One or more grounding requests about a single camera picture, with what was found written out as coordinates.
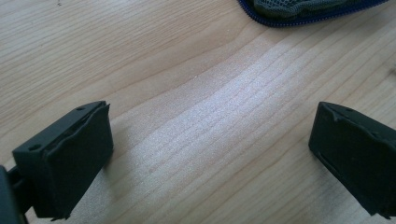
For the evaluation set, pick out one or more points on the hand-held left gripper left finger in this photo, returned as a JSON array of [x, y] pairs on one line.
[[71, 161]]

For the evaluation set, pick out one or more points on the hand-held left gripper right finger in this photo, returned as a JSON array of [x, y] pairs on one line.
[[358, 155]]

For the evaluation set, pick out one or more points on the grey pencil case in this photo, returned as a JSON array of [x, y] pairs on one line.
[[299, 9]]

